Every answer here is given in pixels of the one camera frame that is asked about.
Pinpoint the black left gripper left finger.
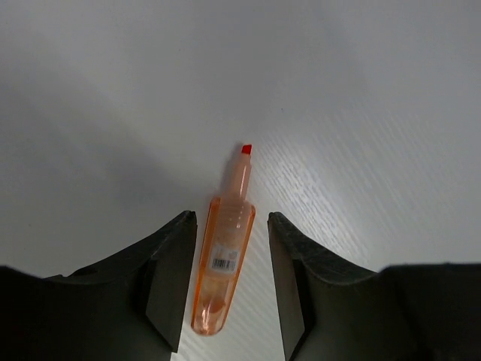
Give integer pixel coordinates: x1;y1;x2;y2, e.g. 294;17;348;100
1;211;197;360

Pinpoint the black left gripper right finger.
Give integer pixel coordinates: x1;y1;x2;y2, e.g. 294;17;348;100
268;212;480;360

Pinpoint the orange highlighter pen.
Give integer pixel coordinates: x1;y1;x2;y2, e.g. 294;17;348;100
191;144;256;335

